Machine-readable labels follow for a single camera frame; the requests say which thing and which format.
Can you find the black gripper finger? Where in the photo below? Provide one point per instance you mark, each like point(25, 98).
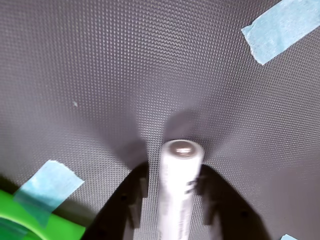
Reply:
point(232, 217)
point(115, 212)

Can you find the white cylindrical battery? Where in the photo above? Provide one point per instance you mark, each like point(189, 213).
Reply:
point(177, 187)

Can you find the dark grey rubber mat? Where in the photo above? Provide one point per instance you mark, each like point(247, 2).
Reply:
point(100, 75)

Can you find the long blue tape strip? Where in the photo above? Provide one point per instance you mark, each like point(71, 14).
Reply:
point(50, 180)

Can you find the green battery holder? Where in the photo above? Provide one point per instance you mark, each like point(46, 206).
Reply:
point(60, 227)

